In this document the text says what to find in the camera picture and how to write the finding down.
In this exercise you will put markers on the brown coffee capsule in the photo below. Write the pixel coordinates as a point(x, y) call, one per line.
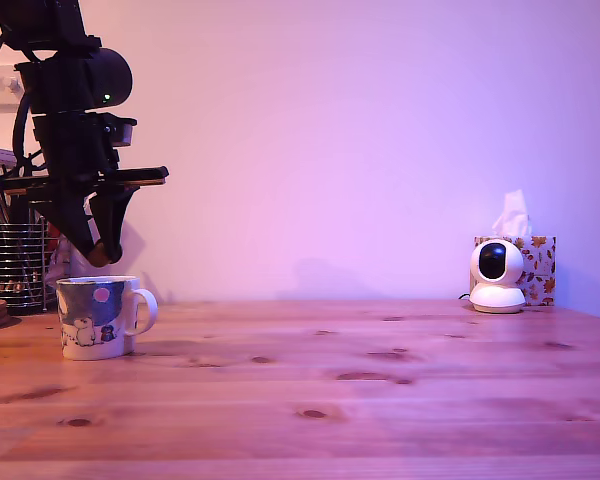
point(99, 255)

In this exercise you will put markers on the white mug with cartoon print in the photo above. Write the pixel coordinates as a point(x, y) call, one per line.
point(95, 320)

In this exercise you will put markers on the red utensil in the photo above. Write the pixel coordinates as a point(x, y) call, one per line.
point(54, 231)

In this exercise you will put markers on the red white patterned packet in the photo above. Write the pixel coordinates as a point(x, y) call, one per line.
point(60, 260)

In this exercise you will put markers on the white tissue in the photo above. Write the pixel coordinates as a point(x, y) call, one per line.
point(512, 220)

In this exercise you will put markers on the leaf print tissue box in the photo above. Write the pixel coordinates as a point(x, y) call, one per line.
point(540, 270)

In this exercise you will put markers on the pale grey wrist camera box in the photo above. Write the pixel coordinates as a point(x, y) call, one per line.
point(122, 132)

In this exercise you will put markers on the white wall switch plate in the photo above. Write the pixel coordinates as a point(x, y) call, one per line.
point(0, 95)

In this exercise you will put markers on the small white round camera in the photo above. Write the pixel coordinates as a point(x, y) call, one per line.
point(497, 300)

